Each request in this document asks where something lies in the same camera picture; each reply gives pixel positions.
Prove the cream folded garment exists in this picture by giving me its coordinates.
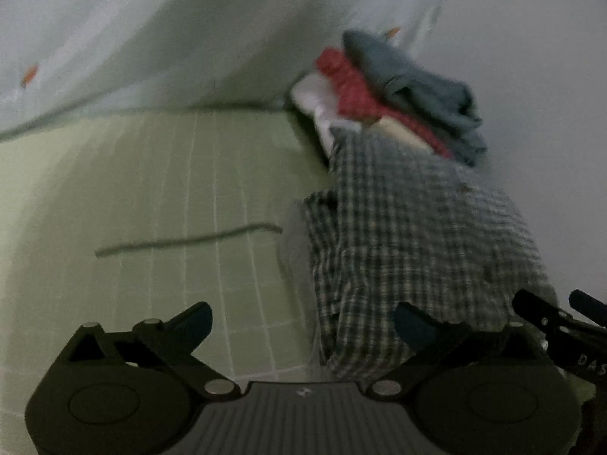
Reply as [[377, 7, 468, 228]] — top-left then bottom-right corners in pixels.
[[368, 116, 433, 153]]

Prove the white folded garment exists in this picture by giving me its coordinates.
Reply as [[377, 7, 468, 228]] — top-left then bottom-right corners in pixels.
[[289, 72, 362, 158]]

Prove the thin grey cord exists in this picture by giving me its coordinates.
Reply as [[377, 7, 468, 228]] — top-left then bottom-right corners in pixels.
[[93, 222, 284, 259]]

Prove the light blue carrot-print quilt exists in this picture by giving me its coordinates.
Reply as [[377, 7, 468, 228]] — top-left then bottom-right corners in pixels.
[[1, 0, 443, 137]]

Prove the blue white plaid shirt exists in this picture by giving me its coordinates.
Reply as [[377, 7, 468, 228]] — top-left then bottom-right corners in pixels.
[[303, 129, 558, 381]]

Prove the dark teal folded garment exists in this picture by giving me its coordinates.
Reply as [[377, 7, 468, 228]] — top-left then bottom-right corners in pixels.
[[343, 30, 487, 168]]

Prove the red patterned folded garment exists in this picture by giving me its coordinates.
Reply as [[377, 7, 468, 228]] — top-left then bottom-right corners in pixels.
[[315, 47, 454, 159]]

